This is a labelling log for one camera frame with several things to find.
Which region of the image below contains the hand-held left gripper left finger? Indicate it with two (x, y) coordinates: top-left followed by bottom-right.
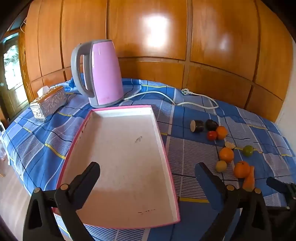
(23, 161), (101, 241)

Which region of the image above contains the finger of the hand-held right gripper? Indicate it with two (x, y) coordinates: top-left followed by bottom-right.
(266, 176), (296, 207)
(268, 206), (296, 234)

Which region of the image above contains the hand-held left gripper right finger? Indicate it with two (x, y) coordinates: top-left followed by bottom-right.
(194, 162), (271, 241)

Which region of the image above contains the yellow-green lemon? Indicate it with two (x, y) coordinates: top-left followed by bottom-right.
(216, 160), (227, 173)

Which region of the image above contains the orange carrot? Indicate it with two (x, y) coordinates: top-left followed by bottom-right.
(242, 166), (255, 192)

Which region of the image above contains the medium orange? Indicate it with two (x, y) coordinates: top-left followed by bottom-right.
(219, 147), (234, 163)

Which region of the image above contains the large orange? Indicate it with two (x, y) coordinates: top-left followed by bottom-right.
(234, 161), (250, 179)

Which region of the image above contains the pink rimmed white tray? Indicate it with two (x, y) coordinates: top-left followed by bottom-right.
(52, 105), (181, 230)

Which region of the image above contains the small orange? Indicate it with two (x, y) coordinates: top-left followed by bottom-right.
(216, 126), (228, 140)

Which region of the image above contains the blue plaid bedsheet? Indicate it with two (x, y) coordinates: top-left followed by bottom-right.
(5, 77), (296, 241)

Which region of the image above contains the dark eggplant end piece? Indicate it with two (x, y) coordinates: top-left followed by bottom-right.
(206, 119), (218, 131)

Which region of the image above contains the silver embossed tissue box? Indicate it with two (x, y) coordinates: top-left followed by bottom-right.
(30, 85), (68, 121)

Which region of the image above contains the pink electric kettle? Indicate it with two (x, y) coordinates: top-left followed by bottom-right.
(70, 39), (125, 108)

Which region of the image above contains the wooden framed window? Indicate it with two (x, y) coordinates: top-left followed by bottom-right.
(0, 32), (26, 121)

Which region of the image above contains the wooden panelled wardrobe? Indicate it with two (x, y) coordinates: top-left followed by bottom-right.
(20, 0), (296, 123)

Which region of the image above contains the white power cord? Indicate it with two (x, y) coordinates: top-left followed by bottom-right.
(124, 89), (219, 109)

